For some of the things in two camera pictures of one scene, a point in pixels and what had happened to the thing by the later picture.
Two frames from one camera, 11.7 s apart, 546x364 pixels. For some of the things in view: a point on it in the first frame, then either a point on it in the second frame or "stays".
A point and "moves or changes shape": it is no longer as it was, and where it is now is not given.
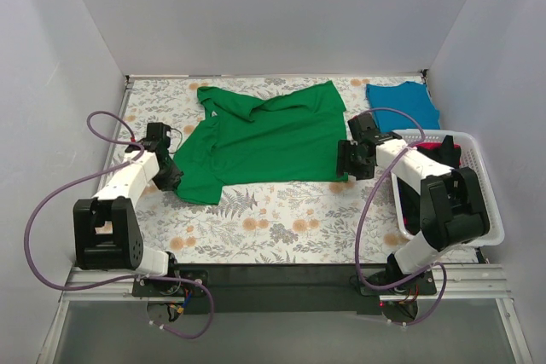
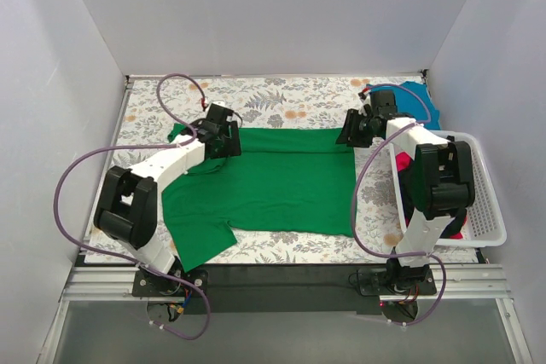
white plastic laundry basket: (471, 157) stays
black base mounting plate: (343, 289) stays
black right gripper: (351, 159) → (349, 128)
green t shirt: (286, 139) moves or changes shape
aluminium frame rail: (473, 283) stays
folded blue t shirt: (409, 97) stays
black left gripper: (171, 174) → (233, 138)
